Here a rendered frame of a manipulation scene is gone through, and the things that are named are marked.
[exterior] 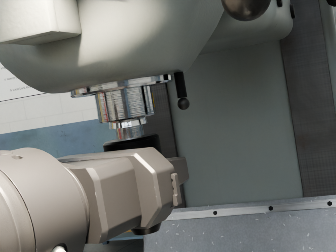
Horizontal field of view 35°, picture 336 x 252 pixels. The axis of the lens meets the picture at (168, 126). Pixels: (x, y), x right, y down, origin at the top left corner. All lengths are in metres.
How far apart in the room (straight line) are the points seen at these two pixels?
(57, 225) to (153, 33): 0.14
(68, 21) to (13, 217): 0.12
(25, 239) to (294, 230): 0.54
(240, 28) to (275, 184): 0.34
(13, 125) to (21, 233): 5.37
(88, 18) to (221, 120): 0.47
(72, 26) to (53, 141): 5.09
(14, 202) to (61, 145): 5.08
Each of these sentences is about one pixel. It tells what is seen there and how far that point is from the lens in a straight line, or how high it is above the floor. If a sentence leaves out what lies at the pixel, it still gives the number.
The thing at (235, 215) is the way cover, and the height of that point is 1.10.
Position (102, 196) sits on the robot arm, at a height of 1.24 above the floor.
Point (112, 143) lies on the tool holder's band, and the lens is 0.42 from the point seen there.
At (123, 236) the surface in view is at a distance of 4.44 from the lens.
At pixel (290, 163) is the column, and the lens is 0.79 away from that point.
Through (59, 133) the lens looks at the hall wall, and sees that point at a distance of 5.37.
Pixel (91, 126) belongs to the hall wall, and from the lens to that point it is 5.19.
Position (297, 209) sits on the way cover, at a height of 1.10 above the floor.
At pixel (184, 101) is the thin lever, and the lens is 0.41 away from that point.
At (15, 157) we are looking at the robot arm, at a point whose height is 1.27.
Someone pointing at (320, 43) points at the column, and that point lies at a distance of 0.77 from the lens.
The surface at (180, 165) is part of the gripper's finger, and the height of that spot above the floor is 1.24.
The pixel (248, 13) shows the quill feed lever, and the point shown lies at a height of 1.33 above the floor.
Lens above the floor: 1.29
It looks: 3 degrees down
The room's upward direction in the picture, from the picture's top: 9 degrees counter-clockwise
